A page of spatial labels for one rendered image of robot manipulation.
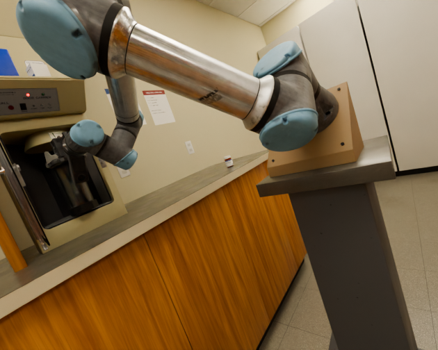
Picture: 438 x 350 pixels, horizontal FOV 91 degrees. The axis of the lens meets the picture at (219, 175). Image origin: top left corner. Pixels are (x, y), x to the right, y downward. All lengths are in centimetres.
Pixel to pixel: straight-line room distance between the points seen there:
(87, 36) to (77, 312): 65
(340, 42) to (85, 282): 322
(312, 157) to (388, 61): 264
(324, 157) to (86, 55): 54
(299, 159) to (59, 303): 73
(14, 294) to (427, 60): 335
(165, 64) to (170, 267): 68
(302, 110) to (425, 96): 280
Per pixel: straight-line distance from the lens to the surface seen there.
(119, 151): 74
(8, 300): 70
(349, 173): 56
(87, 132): 70
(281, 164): 66
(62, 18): 41
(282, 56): 55
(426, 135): 326
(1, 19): 123
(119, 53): 43
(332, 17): 336
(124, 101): 71
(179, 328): 96
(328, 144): 63
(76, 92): 105
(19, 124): 104
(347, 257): 74
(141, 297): 83
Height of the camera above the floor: 108
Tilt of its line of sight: 7 degrees down
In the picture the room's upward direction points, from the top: 20 degrees counter-clockwise
